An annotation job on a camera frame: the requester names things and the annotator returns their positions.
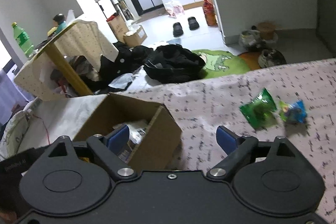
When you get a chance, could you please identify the white black-label snack packet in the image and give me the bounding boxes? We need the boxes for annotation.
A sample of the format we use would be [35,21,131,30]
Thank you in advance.
[112,119,148,147]

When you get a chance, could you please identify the brown cardboard box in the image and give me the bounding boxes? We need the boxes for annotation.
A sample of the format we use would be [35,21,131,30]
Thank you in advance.
[72,94,182,172]

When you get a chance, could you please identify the blue green snack packet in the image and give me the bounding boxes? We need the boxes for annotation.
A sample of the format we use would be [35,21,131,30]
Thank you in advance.
[279,100,307,123]

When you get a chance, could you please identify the patterned white bed sheet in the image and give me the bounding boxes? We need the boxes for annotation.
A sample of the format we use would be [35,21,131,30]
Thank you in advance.
[15,57,336,224]

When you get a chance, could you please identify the green cartoon rug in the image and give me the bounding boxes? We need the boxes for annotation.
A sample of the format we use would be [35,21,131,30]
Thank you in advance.
[193,50,251,79]

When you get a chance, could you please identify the dark round basket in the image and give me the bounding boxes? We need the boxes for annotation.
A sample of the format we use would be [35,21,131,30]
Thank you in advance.
[258,49,287,68]

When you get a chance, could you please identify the black clothes pile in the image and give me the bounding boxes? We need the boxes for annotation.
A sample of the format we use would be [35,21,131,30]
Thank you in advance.
[98,42,206,90]

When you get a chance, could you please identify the grey plastic bag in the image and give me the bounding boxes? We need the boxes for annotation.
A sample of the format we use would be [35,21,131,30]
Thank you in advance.
[239,30,261,50]

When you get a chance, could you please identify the small cardboard box floor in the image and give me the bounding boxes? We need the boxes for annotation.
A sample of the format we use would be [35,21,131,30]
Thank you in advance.
[123,25,147,47]

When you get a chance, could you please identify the round yellow side table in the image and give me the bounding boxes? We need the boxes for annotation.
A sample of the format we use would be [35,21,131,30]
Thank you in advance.
[31,21,93,96]

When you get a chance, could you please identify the green soda bottle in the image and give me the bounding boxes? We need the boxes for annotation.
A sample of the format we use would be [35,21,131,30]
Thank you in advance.
[12,22,34,58]

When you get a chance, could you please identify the left black shoe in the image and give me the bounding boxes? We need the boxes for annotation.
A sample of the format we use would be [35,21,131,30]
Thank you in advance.
[173,22,184,37]

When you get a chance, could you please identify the black shoe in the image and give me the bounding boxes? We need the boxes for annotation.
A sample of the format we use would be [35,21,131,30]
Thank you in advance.
[187,16,199,31]
[173,22,184,37]

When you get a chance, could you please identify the right black shoe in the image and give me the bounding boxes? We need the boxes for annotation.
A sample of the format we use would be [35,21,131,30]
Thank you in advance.
[187,16,199,31]

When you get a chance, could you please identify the pink plastic bag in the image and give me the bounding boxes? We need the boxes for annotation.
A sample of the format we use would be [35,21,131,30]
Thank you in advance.
[164,1,185,18]

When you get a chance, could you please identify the brown pot by wall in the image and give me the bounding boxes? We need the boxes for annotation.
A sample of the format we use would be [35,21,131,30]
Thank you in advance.
[257,22,276,40]

